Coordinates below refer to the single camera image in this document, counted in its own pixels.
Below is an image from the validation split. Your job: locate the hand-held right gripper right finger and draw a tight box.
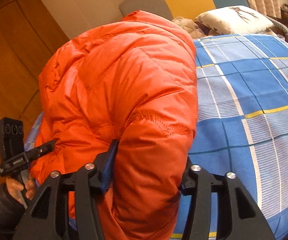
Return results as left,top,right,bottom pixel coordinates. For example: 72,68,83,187
179,156,275,240

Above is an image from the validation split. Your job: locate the grey padded bed rail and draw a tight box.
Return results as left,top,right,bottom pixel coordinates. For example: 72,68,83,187
266,15,288,48

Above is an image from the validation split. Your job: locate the cream quilted blanket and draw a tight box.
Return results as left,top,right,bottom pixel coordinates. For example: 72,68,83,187
171,17,212,39

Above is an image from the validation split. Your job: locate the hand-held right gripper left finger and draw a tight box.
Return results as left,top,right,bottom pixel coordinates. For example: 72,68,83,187
12,139,121,240

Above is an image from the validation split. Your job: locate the white printed pillow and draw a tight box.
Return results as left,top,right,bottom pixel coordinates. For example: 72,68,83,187
194,6,275,35

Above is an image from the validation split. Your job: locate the blue plaid bed sheet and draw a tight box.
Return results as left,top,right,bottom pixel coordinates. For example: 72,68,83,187
24,34,288,240

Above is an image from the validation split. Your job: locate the person's left hand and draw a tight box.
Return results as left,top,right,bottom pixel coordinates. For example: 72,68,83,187
6,176,37,203

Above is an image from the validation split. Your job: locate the orange down jacket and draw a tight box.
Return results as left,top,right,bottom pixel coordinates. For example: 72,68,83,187
30,10,199,240

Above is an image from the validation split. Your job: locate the wooden wardrobe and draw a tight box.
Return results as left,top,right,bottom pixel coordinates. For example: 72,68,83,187
0,0,71,200

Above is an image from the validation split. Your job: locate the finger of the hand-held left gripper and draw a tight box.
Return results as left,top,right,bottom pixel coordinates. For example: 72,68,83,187
24,140,58,162

